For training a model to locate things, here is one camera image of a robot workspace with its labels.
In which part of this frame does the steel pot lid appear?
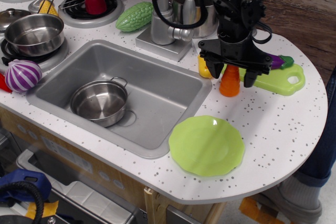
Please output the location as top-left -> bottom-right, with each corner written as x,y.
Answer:
0,8 -> 31,34

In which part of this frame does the purple toy eggplant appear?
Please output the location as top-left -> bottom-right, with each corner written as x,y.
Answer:
268,54 -> 295,70

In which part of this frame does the silver toy faucet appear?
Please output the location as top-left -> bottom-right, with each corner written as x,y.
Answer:
136,0 -> 193,61

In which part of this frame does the red toy pepper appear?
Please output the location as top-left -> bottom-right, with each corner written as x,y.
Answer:
0,73 -> 12,93

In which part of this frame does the purple white toy onion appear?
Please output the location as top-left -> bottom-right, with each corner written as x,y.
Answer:
5,59 -> 43,92

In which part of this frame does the dark red toy vegetable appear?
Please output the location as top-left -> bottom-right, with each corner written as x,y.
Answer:
85,0 -> 107,15

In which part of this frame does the person's shoe and sock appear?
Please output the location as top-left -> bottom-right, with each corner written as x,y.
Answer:
256,173 -> 323,223

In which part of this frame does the grey toy sink basin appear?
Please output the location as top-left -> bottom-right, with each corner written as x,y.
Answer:
26,40 -> 212,158

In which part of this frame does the steel pot in sink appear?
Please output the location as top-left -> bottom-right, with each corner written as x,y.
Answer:
70,77 -> 128,127

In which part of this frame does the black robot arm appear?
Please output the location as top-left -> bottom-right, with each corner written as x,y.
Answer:
198,0 -> 272,88

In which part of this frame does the blue jeans leg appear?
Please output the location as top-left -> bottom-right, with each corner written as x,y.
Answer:
296,70 -> 335,187

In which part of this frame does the green toy bitter gourd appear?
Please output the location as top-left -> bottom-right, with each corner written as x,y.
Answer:
115,2 -> 153,32

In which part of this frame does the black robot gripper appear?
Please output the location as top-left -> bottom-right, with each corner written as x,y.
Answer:
198,35 -> 272,88

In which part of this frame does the light green plastic plate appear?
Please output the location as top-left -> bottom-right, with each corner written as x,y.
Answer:
169,115 -> 245,177

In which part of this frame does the green plastic cutting board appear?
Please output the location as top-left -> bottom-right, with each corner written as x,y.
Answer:
219,64 -> 306,97

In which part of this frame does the yellow toy squash piece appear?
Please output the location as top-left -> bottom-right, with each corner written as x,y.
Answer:
197,55 -> 212,79

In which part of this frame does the orange toy carrot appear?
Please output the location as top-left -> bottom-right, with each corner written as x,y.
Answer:
219,65 -> 240,97

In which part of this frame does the front stove burner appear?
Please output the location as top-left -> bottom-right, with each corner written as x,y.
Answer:
0,36 -> 70,74

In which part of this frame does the back right stove burner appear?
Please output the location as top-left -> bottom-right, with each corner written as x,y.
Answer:
58,0 -> 124,28

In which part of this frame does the blue clamp with cable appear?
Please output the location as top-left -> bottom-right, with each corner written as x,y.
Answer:
0,168 -> 53,224

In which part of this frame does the steel pot on stove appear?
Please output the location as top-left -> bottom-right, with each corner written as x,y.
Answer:
4,14 -> 65,57

